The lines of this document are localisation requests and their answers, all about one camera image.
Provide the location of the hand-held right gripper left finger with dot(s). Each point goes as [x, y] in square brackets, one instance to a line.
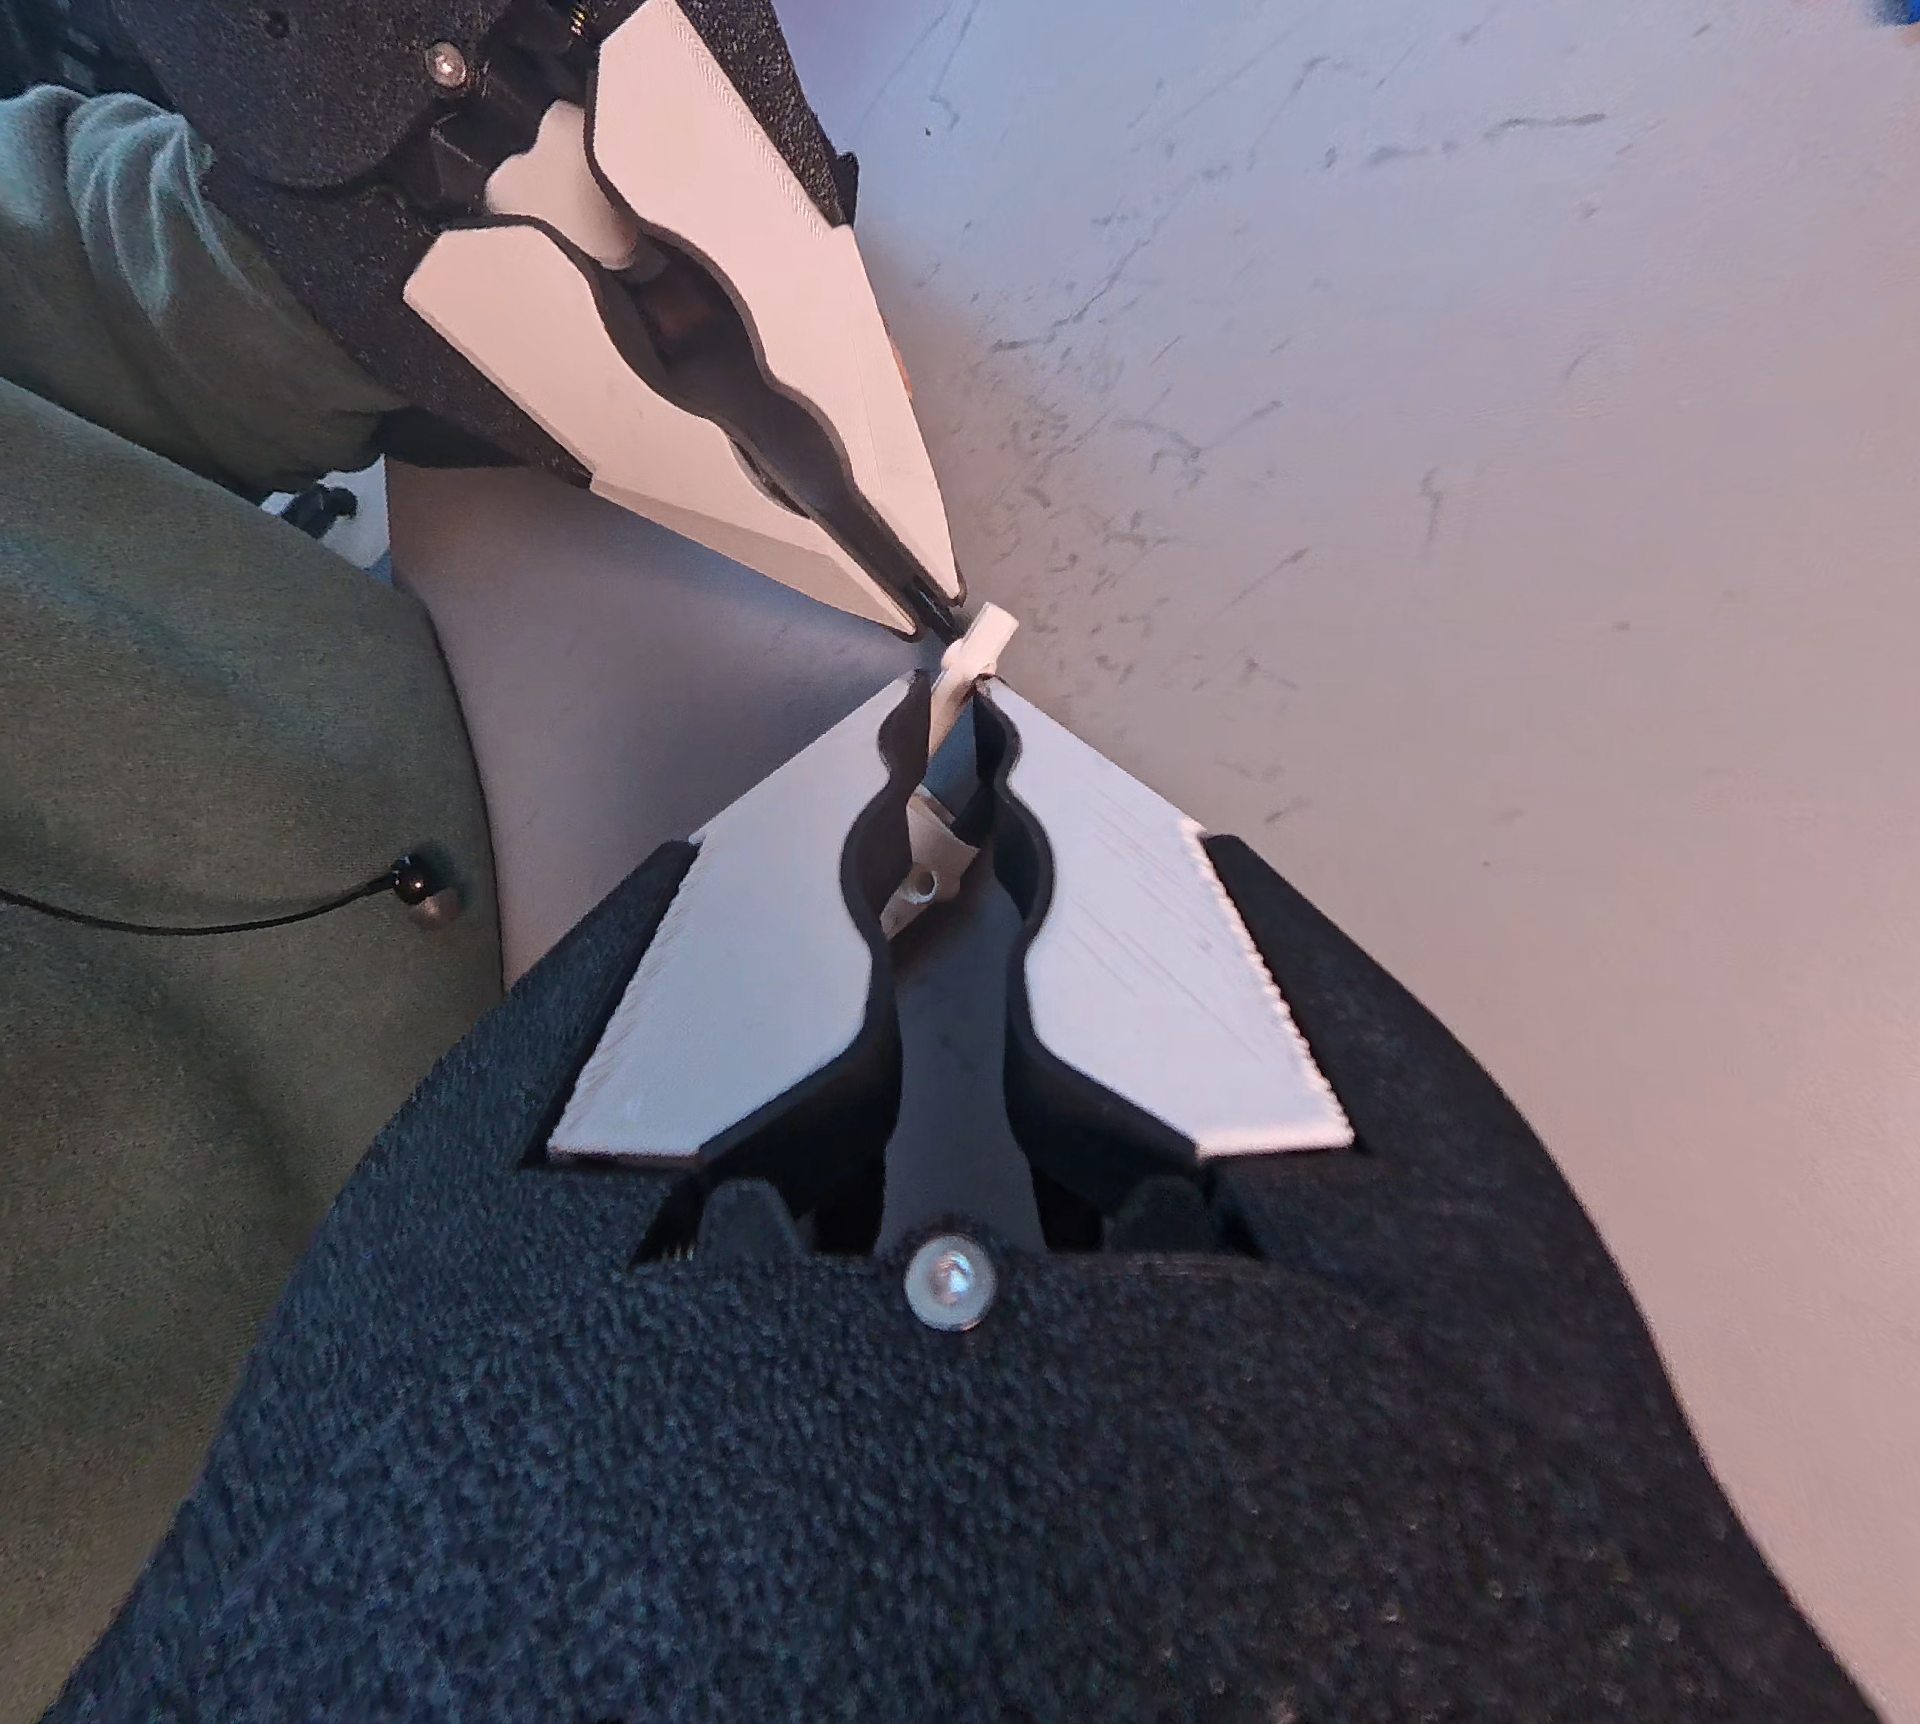
[722, 1006]

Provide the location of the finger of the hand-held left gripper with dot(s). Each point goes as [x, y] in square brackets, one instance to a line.
[750, 210]
[554, 360]

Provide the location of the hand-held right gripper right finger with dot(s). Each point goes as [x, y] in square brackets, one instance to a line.
[1171, 992]

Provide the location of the white spotted lego panel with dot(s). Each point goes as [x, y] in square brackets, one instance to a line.
[913, 855]

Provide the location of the white lego connector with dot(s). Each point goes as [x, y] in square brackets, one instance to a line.
[984, 638]

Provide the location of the black lego pin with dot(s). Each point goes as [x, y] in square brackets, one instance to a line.
[935, 614]

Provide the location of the person's left forearm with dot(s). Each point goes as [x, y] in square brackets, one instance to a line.
[119, 257]

